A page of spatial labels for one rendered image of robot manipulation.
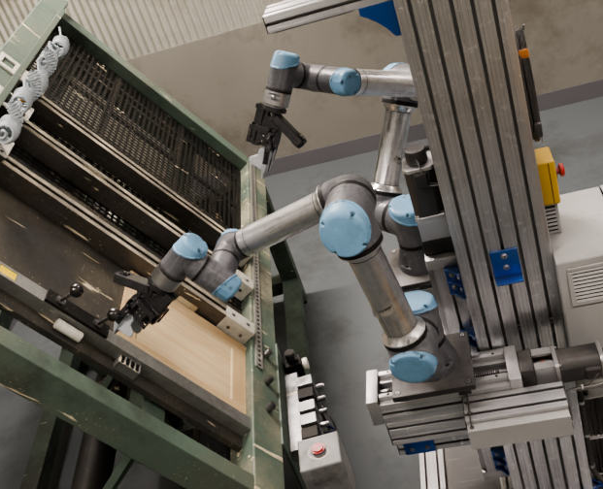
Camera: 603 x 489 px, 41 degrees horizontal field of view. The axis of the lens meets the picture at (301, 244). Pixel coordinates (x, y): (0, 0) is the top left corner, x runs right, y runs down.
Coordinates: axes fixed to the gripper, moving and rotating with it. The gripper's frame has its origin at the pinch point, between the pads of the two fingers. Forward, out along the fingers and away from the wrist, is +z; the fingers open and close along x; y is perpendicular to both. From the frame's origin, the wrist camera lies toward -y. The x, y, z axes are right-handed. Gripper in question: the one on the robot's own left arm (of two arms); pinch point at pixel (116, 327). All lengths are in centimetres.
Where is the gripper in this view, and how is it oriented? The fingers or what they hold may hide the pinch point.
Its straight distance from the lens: 220.4
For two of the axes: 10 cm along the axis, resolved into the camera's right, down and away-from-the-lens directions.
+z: -6.1, 6.8, 4.0
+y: 6.8, 7.1, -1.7
